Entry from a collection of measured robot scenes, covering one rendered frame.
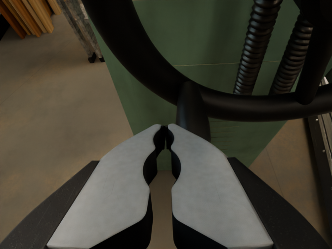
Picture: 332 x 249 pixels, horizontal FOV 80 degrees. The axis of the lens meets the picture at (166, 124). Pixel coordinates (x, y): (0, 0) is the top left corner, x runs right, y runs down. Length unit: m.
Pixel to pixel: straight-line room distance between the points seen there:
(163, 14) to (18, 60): 1.47
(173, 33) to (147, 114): 0.23
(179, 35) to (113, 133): 0.75
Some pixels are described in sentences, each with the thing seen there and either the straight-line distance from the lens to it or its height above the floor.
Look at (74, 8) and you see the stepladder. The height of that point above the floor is 0.34.
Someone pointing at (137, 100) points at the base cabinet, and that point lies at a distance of 0.47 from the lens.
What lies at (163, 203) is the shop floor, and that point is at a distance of 0.87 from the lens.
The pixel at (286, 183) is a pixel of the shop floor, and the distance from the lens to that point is 0.99.
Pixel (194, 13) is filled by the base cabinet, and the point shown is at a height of 0.69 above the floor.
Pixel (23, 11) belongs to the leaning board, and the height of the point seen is 0.18.
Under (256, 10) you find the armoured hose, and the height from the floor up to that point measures 0.75.
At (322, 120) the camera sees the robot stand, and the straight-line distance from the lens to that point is 1.02.
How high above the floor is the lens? 0.85
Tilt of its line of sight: 57 degrees down
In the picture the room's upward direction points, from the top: 6 degrees counter-clockwise
